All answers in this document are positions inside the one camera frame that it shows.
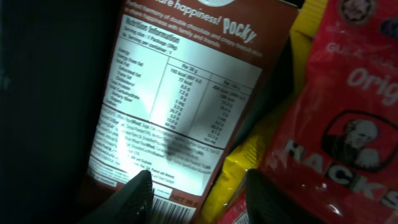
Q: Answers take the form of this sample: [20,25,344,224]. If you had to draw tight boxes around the black box with lid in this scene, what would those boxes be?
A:
[1,0,121,223]

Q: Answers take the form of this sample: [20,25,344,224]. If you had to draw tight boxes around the yellow candy bag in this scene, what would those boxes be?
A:
[196,0,328,224]

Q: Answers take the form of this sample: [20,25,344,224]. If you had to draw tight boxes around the brown Pocky snack box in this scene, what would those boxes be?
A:
[82,0,299,223]

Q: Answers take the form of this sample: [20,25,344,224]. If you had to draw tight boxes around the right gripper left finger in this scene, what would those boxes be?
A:
[79,170,154,224]

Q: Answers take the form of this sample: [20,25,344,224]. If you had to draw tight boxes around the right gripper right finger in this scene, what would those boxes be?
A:
[246,169,323,224]

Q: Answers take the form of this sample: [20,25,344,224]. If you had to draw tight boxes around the red Hacks candy bag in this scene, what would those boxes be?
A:
[259,0,397,223]

